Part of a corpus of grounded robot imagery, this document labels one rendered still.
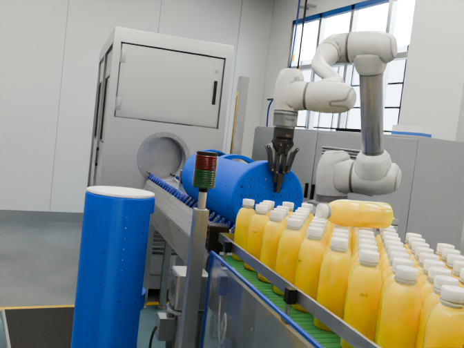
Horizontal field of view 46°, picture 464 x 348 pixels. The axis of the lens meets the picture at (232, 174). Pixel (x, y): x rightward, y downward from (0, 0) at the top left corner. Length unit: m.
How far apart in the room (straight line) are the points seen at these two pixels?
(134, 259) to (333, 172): 1.02
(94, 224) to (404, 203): 2.09
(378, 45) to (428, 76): 2.63
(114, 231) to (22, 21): 5.09
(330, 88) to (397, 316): 1.04
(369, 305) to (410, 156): 2.51
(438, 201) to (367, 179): 1.27
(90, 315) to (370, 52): 1.56
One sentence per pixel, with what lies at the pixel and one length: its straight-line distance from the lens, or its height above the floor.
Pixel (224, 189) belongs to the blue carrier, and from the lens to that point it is 2.06.
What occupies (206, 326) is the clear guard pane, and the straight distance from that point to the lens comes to 1.73.
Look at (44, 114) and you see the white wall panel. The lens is 6.98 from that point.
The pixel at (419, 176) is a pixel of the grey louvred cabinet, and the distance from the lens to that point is 3.63.
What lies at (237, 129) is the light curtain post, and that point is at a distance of 3.46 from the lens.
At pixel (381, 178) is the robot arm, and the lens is 2.56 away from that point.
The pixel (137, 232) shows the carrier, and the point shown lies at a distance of 2.21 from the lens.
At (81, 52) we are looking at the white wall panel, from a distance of 7.09.
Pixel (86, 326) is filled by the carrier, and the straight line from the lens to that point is 2.32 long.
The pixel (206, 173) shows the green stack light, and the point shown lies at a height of 1.20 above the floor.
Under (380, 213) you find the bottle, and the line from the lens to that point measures 1.49.
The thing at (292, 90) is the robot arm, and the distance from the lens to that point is 1.94.
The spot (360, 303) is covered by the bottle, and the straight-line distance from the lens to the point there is 1.15.
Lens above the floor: 1.30
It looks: 4 degrees down
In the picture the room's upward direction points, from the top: 6 degrees clockwise
